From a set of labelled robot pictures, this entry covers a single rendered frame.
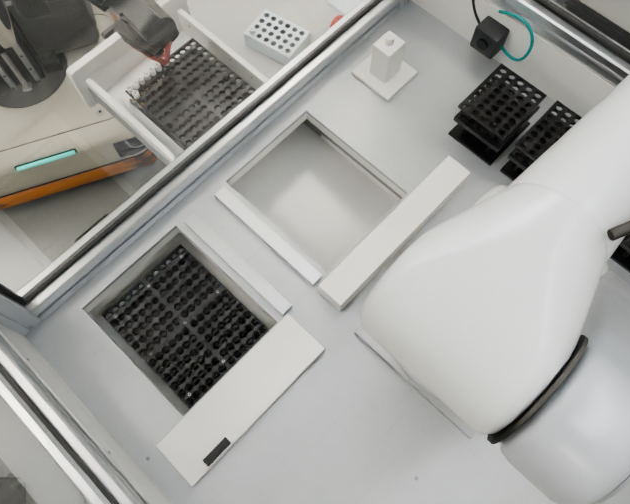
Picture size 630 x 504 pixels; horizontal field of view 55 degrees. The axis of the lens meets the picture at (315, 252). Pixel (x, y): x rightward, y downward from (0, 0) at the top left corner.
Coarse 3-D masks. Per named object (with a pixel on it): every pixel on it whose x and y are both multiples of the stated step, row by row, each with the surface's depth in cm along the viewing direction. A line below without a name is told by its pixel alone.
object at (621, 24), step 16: (544, 0) 99; (560, 0) 96; (576, 0) 94; (592, 0) 92; (608, 0) 90; (624, 0) 88; (576, 16) 96; (592, 16) 94; (608, 16) 92; (624, 16) 90; (592, 32) 96; (608, 32) 94; (624, 32) 92; (624, 48) 94
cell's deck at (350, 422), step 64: (448, 64) 113; (320, 128) 110; (384, 128) 108; (448, 128) 108; (192, 192) 104; (128, 256) 99; (256, 256) 99; (64, 320) 95; (320, 320) 95; (128, 384) 92; (320, 384) 92; (384, 384) 92; (128, 448) 88; (256, 448) 88; (320, 448) 88; (384, 448) 88; (448, 448) 88
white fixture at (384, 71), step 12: (384, 36) 105; (396, 36) 105; (372, 48) 105; (384, 48) 104; (396, 48) 104; (372, 60) 108; (384, 60) 105; (396, 60) 107; (360, 72) 111; (372, 72) 110; (384, 72) 108; (396, 72) 111; (408, 72) 111; (372, 84) 110; (384, 84) 110; (396, 84) 110; (384, 96) 110
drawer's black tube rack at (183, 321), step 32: (192, 256) 104; (160, 288) 102; (192, 288) 102; (224, 288) 102; (128, 320) 100; (160, 320) 103; (192, 320) 100; (224, 320) 100; (256, 320) 103; (160, 352) 98; (192, 352) 101; (224, 352) 101; (192, 384) 96
